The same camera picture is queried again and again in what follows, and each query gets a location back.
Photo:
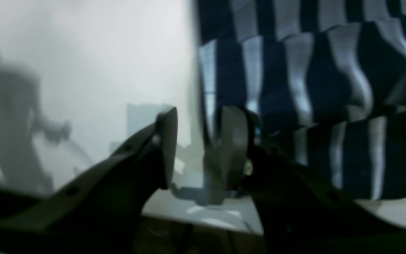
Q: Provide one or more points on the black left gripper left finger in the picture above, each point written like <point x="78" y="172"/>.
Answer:
<point x="98" y="212"/>

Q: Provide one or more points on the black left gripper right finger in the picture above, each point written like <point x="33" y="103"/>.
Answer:
<point x="300" y="212"/>

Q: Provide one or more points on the navy white striped T-shirt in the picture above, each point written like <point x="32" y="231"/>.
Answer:
<point x="327" y="78"/>

